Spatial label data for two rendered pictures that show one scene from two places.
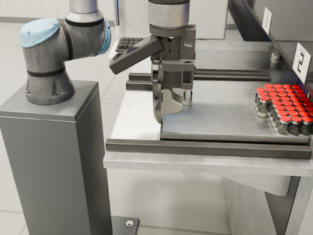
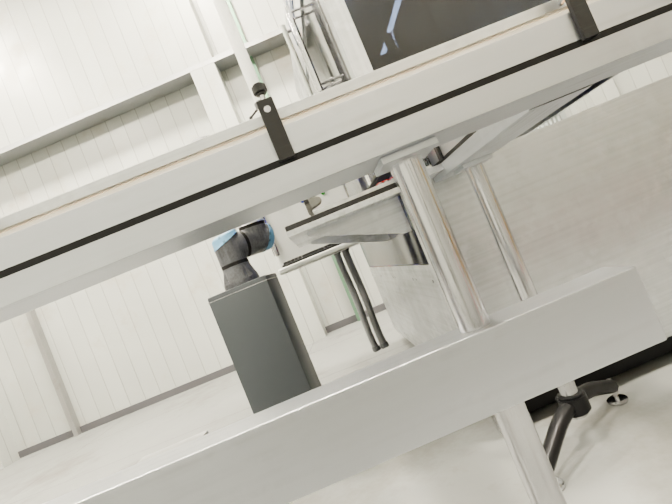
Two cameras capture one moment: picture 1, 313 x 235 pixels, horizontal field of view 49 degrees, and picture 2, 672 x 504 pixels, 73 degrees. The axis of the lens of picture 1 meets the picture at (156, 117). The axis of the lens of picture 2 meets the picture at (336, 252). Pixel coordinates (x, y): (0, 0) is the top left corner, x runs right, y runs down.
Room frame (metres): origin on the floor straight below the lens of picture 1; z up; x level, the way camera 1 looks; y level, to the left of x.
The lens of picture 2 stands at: (-0.96, 0.14, 0.72)
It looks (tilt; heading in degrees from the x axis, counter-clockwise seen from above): 1 degrees up; 354
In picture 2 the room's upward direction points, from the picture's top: 22 degrees counter-clockwise
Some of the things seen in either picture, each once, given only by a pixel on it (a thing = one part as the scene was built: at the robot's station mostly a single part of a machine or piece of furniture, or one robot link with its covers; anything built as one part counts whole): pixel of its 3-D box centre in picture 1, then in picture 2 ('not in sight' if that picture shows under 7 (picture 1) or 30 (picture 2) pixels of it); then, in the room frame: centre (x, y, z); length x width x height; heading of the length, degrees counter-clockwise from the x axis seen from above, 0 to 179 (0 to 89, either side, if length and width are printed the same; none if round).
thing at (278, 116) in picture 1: (275, 109); not in sight; (0.69, -0.27, 0.90); 0.18 x 0.02 x 0.05; 176
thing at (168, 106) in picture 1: (167, 107); (313, 202); (0.61, -0.02, 0.95); 0.06 x 0.03 x 0.09; 86
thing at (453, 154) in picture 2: not in sight; (478, 120); (0.14, -0.44, 0.92); 0.69 x 0.15 x 0.16; 176
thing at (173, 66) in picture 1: (171, 55); not in sight; (0.63, -0.03, 1.05); 0.09 x 0.08 x 0.12; 86
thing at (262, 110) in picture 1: (263, 106); not in sight; (0.70, -0.25, 0.90); 0.02 x 0.02 x 0.05
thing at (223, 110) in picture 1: (235, 111); (358, 203); (0.69, -0.18, 0.90); 0.34 x 0.26 x 0.04; 87
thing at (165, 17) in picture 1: (168, 12); not in sight; (0.63, -0.02, 1.14); 0.08 x 0.08 x 0.05
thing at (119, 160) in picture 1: (213, 89); (349, 218); (0.86, -0.16, 0.87); 0.70 x 0.48 x 0.02; 176
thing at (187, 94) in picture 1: (187, 95); not in sight; (0.76, -0.08, 0.90); 0.02 x 0.02 x 0.04
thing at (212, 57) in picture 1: (231, 58); not in sight; (1.03, -0.24, 0.90); 0.34 x 0.26 x 0.04; 86
